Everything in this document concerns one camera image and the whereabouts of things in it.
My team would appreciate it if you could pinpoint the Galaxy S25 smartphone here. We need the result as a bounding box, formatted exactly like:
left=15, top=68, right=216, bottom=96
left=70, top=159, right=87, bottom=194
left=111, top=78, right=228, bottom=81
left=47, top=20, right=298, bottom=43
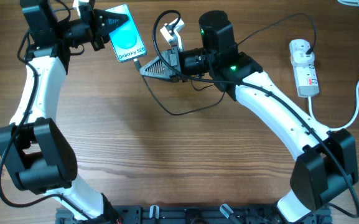
left=106, top=4, right=147, bottom=62

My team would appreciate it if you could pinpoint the black USB charging cable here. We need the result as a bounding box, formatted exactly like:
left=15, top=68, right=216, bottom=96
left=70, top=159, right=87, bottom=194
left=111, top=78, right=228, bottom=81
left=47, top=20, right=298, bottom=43
left=133, top=12, right=319, bottom=116

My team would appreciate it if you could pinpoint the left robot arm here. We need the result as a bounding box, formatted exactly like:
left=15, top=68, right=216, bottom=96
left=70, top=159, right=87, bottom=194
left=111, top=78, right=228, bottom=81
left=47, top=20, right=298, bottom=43
left=0, top=0, right=129, bottom=223

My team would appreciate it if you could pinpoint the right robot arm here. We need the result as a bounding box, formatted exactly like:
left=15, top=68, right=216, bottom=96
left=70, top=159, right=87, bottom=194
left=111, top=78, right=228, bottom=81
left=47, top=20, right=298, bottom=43
left=139, top=10, right=359, bottom=223

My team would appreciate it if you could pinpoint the white USB charger plug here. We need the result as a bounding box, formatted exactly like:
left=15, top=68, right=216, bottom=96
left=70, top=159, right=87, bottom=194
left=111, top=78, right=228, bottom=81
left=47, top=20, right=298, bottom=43
left=291, top=50, right=315, bottom=67

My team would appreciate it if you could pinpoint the white power strip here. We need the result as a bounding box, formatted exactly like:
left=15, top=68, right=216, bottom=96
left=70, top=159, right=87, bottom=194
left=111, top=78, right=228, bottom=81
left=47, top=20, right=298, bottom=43
left=289, top=39, right=319, bottom=98

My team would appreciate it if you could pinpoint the right black camera cable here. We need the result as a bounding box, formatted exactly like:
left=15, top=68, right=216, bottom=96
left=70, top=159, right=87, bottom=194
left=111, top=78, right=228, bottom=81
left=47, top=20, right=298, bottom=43
left=152, top=9, right=359, bottom=218

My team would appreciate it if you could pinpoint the white power strip cord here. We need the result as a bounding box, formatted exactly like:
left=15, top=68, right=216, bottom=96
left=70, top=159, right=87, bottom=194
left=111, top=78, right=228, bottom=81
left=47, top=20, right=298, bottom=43
left=307, top=0, right=359, bottom=132

